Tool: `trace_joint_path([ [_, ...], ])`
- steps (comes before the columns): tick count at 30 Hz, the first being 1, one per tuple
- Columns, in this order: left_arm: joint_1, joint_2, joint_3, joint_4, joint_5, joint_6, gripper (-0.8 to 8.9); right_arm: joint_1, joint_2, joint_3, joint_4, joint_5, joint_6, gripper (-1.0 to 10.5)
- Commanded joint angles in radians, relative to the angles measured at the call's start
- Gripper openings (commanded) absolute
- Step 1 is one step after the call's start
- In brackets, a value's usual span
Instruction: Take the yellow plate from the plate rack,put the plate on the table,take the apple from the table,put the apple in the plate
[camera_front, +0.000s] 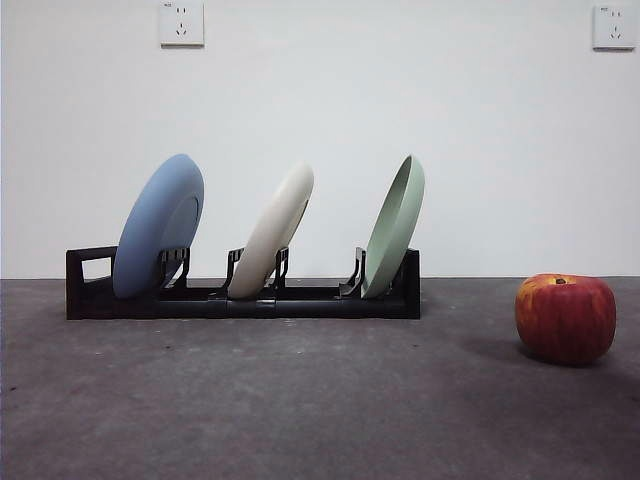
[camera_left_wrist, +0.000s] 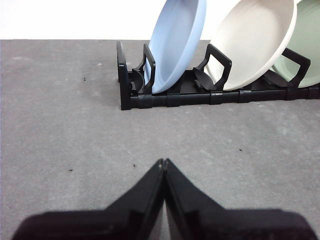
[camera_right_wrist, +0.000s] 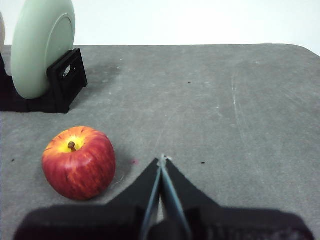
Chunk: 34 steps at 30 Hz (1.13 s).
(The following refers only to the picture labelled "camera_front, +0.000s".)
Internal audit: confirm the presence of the white wall socket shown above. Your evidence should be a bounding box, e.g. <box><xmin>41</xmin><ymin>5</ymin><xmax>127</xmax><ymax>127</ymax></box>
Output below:
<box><xmin>159</xmin><ymin>1</ymin><xmax>206</xmax><ymax>49</ymax></box>
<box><xmin>592</xmin><ymin>4</ymin><xmax>637</xmax><ymax>51</ymax></box>

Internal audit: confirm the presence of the black plate rack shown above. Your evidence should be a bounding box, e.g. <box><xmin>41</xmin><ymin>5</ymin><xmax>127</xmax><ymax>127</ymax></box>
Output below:
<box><xmin>65</xmin><ymin>245</ymin><xmax>421</xmax><ymax>321</ymax></box>

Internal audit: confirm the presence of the blue plate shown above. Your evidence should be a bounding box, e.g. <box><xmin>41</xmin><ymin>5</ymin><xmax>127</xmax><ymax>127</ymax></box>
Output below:
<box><xmin>111</xmin><ymin>153</ymin><xmax>206</xmax><ymax>300</ymax></box>

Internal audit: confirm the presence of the cream yellow plate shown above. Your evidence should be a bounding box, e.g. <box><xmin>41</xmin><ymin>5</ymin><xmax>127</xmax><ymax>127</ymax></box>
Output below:
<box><xmin>227</xmin><ymin>160</ymin><xmax>315</xmax><ymax>300</ymax></box>

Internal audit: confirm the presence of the green plate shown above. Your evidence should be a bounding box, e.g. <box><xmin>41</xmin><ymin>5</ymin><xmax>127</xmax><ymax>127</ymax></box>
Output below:
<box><xmin>361</xmin><ymin>153</ymin><xmax>427</xmax><ymax>300</ymax></box>

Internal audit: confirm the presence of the red apple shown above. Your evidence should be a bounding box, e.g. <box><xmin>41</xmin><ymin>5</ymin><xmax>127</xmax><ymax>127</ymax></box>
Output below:
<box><xmin>514</xmin><ymin>272</ymin><xmax>617</xmax><ymax>366</ymax></box>

